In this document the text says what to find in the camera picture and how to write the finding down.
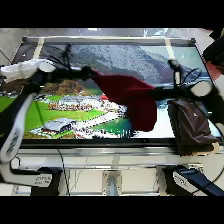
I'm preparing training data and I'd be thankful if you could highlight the silver frame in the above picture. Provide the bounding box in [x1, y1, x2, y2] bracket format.
[0, 145, 224, 197]

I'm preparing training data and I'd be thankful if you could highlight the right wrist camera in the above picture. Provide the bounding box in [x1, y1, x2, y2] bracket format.
[167, 58, 184, 86]

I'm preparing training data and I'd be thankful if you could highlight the black cable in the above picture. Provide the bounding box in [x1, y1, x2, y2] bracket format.
[55, 148, 71, 197]
[182, 67, 202, 88]

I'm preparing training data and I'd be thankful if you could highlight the brown garment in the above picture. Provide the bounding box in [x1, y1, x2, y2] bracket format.
[167, 97, 222, 157]

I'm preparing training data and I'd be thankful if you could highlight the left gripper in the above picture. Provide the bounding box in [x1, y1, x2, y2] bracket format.
[79, 65, 99, 81]

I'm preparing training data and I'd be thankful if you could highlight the red shirt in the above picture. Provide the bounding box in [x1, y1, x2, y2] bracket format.
[91, 69, 158, 133]

